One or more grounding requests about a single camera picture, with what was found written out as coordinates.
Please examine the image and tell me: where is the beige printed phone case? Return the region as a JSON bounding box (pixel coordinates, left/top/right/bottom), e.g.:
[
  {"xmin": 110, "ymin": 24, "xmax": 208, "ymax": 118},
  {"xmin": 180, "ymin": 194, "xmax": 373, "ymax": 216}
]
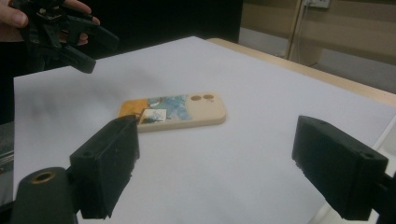
[{"xmin": 117, "ymin": 91, "xmax": 228, "ymax": 134}]

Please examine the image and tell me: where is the white cable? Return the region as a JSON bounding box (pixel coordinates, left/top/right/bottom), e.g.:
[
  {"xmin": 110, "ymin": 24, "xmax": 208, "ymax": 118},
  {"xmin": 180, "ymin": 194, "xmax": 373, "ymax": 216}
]
[{"xmin": 295, "ymin": 4, "xmax": 309, "ymax": 62}]

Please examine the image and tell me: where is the white power socket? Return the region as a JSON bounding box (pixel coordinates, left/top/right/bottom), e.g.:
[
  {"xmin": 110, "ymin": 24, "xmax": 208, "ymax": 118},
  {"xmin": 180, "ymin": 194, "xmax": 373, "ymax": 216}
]
[{"xmin": 303, "ymin": 0, "xmax": 331, "ymax": 9}]

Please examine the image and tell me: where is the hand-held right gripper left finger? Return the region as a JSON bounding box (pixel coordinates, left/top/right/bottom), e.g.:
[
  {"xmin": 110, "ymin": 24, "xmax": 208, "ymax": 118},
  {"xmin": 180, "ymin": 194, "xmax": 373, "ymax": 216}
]
[{"xmin": 68, "ymin": 114, "xmax": 140, "ymax": 220}]

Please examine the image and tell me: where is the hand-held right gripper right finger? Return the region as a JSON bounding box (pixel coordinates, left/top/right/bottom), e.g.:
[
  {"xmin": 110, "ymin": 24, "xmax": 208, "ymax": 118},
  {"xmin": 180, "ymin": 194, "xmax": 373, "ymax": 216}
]
[{"xmin": 291, "ymin": 115, "xmax": 390, "ymax": 222}]

